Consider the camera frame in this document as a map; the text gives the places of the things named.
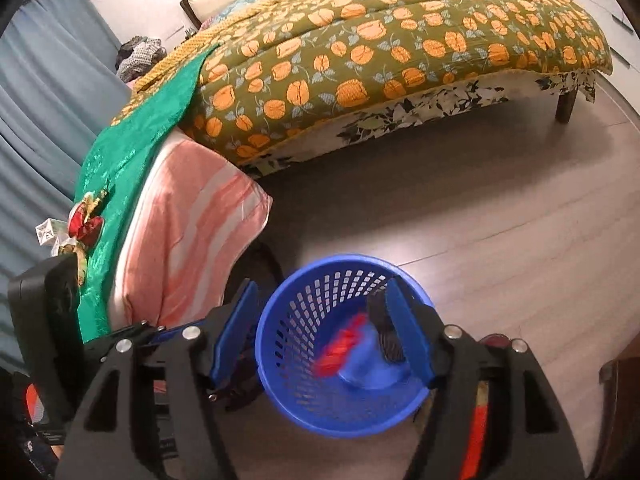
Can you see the pile of clothes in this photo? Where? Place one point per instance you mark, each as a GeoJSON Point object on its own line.
{"type": "Point", "coordinates": [140, 57]}

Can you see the grey blue curtain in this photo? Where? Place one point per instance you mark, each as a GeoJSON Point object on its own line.
{"type": "Point", "coordinates": [40, 110]}

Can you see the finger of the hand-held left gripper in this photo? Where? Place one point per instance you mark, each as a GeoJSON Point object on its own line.
{"type": "Point", "coordinates": [240, 385]}

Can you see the black white floral bedsheet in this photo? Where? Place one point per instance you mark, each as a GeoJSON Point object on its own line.
{"type": "Point", "coordinates": [400, 110]}

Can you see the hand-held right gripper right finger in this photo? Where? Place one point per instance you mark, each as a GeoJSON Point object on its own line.
{"type": "Point", "coordinates": [407, 335]}

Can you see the wooden bed leg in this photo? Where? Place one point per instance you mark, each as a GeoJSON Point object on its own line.
{"type": "Point", "coordinates": [566, 105]}

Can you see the pink striped blanket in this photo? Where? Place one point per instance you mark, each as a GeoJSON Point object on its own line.
{"type": "Point", "coordinates": [190, 220]}

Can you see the blue plastic basket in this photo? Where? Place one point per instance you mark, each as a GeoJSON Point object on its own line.
{"type": "Point", "coordinates": [295, 360]}

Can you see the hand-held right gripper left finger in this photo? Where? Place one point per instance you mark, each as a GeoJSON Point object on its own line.
{"type": "Point", "coordinates": [235, 332]}

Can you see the wooden headboard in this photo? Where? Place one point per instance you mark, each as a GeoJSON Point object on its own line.
{"type": "Point", "coordinates": [189, 10]}

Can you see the green cloth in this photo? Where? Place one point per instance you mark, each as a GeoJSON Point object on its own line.
{"type": "Point", "coordinates": [125, 160]}

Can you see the orange floral quilt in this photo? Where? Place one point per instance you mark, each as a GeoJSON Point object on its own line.
{"type": "Point", "coordinates": [400, 35]}

